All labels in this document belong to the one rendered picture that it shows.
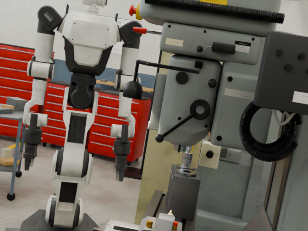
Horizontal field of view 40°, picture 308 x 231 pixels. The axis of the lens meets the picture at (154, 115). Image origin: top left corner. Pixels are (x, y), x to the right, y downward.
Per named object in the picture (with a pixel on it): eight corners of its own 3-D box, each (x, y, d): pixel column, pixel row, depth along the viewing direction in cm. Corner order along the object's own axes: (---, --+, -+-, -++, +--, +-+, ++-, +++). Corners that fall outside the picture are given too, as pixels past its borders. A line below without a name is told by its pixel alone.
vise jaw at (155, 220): (136, 239, 144) (138, 227, 143) (140, 225, 156) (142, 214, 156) (153, 242, 144) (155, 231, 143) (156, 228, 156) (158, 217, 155)
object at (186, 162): (179, 164, 204) (181, 152, 203) (188, 165, 205) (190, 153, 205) (182, 167, 200) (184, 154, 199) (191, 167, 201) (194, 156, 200)
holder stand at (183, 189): (166, 216, 189) (174, 173, 186) (165, 200, 211) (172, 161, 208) (193, 220, 189) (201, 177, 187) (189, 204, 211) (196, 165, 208)
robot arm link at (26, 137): (23, 153, 230) (26, 131, 229) (41, 156, 231) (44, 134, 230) (18, 157, 217) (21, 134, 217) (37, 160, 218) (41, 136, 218)
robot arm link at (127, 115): (115, 137, 229) (117, 112, 231) (132, 138, 231) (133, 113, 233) (117, 136, 223) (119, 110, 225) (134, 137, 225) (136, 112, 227)
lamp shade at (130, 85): (120, 95, 161) (123, 78, 160) (139, 97, 163) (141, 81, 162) (124, 97, 154) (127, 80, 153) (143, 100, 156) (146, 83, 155)
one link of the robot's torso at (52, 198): (46, 213, 250) (49, 192, 248) (80, 216, 254) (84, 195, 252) (43, 228, 230) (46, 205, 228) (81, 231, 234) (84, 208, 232)
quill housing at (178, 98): (153, 142, 151) (168, 52, 147) (160, 133, 171) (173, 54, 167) (207, 152, 149) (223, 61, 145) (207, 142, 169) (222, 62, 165)
